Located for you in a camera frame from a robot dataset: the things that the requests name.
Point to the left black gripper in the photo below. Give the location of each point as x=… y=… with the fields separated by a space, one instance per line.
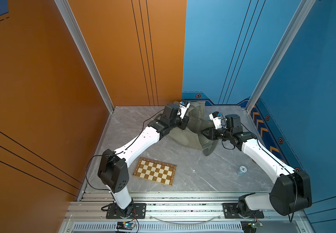
x=184 y=122

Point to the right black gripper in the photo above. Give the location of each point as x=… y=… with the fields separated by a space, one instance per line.
x=211 y=133

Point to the olive green tote bag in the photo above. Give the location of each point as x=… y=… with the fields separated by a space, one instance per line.
x=192 y=137

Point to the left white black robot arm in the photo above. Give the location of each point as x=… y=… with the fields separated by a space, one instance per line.
x=114 y=164

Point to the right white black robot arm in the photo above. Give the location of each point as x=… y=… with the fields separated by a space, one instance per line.
x=292 y=189

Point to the wooden chessboard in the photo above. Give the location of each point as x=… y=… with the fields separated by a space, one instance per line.
x=155 y=171

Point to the right green circuit board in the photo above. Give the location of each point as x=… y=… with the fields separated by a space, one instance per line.
x=251 y=227

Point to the green circuit board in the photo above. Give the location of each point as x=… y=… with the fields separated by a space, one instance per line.
x=125 y=226
x=251 y=227

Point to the left green circuit board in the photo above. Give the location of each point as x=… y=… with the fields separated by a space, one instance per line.
x=125 y=226

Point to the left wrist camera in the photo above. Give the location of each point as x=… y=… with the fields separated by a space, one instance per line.
x=183 y=106

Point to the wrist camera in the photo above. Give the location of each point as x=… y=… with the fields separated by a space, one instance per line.
x=183 y=106
x=216 y=117

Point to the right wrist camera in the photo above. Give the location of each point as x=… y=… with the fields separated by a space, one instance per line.
x=216 y=117

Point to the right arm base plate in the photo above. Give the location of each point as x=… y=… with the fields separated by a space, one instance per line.
x=238 y=210

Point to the aluminium front rail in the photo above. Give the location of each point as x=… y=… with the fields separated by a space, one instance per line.
x=177 y=212

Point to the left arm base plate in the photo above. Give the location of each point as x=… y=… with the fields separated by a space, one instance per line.
x=137 y=210

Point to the right aluminium frame post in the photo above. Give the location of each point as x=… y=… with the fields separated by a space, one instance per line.
x=291 y=31

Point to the aluminium frame post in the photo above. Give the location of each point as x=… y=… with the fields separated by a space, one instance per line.
x=291 y=31
x=76 y=33

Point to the left aluminium frame post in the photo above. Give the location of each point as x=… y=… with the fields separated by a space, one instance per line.
x=76 y=33

